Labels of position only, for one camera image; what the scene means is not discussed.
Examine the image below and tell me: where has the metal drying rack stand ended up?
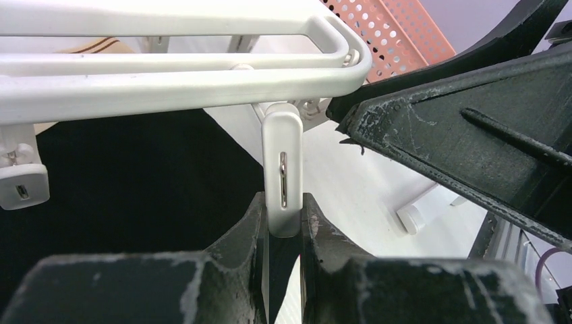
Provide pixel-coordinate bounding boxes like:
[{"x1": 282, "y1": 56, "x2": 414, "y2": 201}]
[{"x1": 396, "y1": 184, "x2": 467, "y2": 235}]

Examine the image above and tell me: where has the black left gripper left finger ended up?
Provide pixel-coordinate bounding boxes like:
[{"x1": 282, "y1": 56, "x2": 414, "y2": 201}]
[{"x1": 203, "y1": 192, "x2": 268, "y2": 323}]

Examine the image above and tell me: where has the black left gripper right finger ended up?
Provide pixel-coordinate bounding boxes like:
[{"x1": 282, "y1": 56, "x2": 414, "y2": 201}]
[{"x1": 300, "y1": 193, "x2": 374, "y2": 323}]

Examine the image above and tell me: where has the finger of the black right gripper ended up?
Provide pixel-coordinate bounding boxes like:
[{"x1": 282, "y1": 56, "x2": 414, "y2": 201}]
[
  {"x1": 338, "y1": 45, "x2": 571, "y2": 251},
  {"x1": 326, "y1": 0, "x2": 567, "y2": 123}
]

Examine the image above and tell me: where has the pink basket with underwear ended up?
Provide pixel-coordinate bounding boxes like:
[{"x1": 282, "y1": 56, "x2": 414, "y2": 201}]
[{"x1": 322, "y1": 0, "x2": 456, "y2": 83}]

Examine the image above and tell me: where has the white clip hanger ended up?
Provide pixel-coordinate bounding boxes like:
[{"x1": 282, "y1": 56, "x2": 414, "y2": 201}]
[{"x1": 1, "y1": 1, "x2": 372, "y2": 238}]

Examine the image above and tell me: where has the black underwear beige waistband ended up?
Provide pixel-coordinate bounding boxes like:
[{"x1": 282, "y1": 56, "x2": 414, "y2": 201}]
[{"x1": 0, "y1": 38, "x2": 305, "y2": 324}]

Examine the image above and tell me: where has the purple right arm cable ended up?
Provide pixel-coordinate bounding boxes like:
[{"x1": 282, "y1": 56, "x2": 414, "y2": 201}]
[{"x1": 534, "y1": 247, "x2": 572, "y2": 305}]

